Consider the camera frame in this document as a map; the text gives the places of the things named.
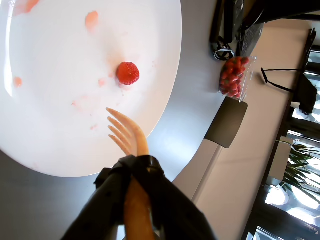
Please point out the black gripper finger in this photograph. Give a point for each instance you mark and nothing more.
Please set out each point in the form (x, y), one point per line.
(107, 195)
(172, 212)

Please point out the whole red strawberry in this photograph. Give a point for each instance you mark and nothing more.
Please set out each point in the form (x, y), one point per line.
(128, 73)

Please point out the pale strawberry piece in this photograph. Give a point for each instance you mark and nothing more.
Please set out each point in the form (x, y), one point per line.
(91, 18)
(18, 81)
(32, 3)

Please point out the light grey chair support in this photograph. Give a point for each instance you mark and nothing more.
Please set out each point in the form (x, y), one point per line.
(207, 170)

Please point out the large white plate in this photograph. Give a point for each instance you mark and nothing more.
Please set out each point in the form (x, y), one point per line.
(62, 100)

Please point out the white plant pot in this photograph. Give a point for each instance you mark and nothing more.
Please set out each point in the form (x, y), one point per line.
(283, 160)

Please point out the green leafy plant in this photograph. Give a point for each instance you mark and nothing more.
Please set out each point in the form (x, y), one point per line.
(300, 162)

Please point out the clear punnet of strawberries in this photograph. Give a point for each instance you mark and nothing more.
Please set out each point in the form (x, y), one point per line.
(232, 77)

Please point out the dark framed window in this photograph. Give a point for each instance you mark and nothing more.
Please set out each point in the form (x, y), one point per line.
(310, 125)

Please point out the grey perforated panel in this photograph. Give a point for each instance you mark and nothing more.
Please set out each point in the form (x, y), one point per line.
(252, 37)

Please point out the black laptop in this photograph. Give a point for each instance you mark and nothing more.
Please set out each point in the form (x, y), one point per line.
(225, 20)

